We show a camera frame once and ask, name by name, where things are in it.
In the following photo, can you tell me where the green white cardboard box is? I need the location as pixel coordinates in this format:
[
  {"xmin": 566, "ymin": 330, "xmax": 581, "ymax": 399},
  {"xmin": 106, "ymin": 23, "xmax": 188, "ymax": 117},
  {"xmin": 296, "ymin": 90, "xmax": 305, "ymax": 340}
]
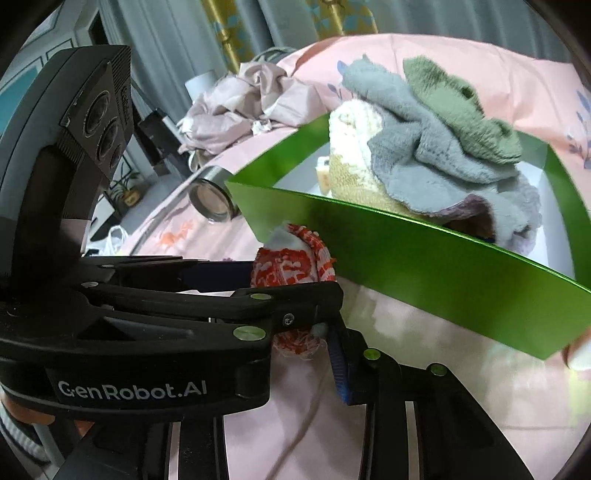
[{"xmin": 228, "ymin": 117, "xmax": 590, "ymax": 359}]

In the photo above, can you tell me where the glass jar metal lid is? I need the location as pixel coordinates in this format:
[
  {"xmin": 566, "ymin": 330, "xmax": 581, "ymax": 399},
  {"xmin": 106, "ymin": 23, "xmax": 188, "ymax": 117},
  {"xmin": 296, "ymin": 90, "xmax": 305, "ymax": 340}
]
[{"xmin": 188, "ymin": 165, "xmax": 239, "ymax": 223}]

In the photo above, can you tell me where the red white patterned cloth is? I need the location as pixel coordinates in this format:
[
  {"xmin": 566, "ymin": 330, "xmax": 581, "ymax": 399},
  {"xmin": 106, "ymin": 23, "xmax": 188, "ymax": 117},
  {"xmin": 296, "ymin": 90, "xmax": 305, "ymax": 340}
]
[{"xmin": 250, "ymin": 223, "xmax": 335, "ymax": 359}]

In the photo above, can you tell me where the crumpled beige pink cloth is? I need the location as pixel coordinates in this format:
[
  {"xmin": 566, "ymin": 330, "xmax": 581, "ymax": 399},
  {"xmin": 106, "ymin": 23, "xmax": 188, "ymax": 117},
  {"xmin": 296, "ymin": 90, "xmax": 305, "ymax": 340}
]
[{"xmin": 177, "ymin": 61, "xmax": 327, "ymax": 155}]

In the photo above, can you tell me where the grey curtain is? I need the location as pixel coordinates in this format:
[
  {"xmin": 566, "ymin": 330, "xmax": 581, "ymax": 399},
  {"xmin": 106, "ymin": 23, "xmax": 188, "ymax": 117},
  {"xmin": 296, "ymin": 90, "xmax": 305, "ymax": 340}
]
[{"xmin": 98, "ymin": 1, "xmax": 572, "ymax": 93}]

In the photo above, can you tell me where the cream yellow fluffy cloth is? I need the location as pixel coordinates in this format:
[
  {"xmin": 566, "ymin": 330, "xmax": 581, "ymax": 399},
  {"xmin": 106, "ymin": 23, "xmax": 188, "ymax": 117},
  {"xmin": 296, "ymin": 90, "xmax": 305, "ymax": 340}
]
[{"xmin": 328, "ymin": 99, "xmax": 450, "ymax": 217}]

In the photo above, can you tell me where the grey fluffy towel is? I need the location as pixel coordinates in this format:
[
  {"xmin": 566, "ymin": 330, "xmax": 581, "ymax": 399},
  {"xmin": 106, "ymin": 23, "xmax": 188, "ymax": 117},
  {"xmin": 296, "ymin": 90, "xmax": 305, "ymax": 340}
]
[{"xmin": 342, "ymin": 57, "xmax": 542, "ymax": 255}]

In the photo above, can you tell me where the olive green towel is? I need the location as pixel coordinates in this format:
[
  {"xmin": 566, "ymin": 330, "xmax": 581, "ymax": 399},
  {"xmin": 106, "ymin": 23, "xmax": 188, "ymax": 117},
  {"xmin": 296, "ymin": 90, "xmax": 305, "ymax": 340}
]
[{"xmin": 403, "ymin": 56, "xmax": 523, "ymax": 165}]

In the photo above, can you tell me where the yellow patterned curtain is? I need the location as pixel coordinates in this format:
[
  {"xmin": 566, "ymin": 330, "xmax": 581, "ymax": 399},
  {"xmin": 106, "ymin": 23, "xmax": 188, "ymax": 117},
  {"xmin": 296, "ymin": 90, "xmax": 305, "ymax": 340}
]
[{"xmin": 201, "ymin": 1, "xmax": 379, "ymax": 72}]

